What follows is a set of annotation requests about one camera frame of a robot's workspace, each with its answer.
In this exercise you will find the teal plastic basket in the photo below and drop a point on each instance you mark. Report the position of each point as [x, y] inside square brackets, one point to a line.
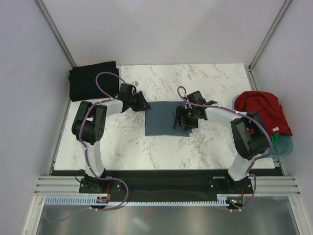
[284, 146]

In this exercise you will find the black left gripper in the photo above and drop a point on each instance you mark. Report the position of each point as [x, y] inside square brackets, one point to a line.
[143, 105]

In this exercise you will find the red t-shirt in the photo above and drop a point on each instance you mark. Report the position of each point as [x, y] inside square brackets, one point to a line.
[268, 106]

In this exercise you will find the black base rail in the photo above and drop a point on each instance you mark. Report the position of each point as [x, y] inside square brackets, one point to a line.
[170, 185]

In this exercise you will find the aluminium frame post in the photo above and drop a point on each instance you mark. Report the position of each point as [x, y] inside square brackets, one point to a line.
[56, 33]
[273, 27]

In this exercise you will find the aluminium front frame profile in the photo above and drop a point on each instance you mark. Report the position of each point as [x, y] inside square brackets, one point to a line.
[266, 186]

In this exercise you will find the white slotted cable duct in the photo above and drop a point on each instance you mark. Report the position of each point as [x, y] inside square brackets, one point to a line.
[62, 200]

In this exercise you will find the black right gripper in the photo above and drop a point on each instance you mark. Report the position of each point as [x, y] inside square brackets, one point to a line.
[181, 111]

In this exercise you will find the left aluminium frame post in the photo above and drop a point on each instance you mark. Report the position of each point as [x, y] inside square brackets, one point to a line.
[56, 33]

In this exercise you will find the right aluminium frame post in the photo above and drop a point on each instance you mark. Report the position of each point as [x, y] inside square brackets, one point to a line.
[273, 27]

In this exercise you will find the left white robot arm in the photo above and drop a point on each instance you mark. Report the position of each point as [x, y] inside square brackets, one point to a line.
[89, 125]

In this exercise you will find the folded black t-shirt stack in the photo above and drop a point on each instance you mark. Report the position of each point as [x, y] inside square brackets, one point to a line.
[88, 82]

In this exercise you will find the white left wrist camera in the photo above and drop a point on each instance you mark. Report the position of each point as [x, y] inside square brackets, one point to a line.
[135, 83]

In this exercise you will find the blue-grey t-shirt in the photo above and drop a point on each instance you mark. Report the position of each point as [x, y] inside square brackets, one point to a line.
[160, 118]

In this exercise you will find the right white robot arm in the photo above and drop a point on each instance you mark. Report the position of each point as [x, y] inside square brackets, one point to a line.
[249, 134]

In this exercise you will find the green t-shirt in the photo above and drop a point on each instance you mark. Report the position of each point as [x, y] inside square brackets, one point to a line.
[274, 139]

